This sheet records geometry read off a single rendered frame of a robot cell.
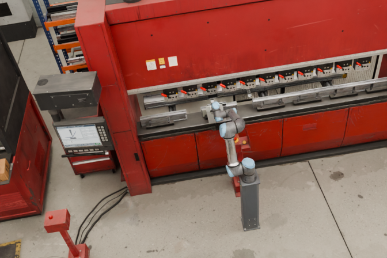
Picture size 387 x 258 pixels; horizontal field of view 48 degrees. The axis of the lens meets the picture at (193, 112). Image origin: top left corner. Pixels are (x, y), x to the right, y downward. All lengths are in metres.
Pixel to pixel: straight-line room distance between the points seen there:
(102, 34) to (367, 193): 3.30
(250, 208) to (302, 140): 1.12
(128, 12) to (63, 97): 0.91
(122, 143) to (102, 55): 1.09
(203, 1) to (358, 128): 2.43
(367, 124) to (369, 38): 1.11
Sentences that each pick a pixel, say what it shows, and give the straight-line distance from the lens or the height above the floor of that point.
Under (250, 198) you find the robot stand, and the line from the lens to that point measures 4.35.
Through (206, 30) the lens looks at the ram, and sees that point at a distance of 4.04.
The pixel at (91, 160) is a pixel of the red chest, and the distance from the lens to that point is 5.28.
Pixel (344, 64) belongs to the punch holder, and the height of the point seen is 1.29.
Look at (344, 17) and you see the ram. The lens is 4.38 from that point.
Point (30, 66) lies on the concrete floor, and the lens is 7.90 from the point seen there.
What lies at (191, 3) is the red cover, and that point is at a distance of 3.87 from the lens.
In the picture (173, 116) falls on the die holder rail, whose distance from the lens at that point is 4.64.
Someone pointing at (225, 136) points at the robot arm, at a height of 1.31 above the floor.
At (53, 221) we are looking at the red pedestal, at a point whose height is 0.80.
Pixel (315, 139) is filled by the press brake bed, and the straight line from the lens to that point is 5.17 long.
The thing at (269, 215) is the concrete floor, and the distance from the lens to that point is 4.91.
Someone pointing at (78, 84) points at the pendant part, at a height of 1.95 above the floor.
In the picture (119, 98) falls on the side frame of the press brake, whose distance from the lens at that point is 4.16.
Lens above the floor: 4.06
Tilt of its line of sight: 42 degrees down
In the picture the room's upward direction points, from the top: 8 degrees counter-clockwise
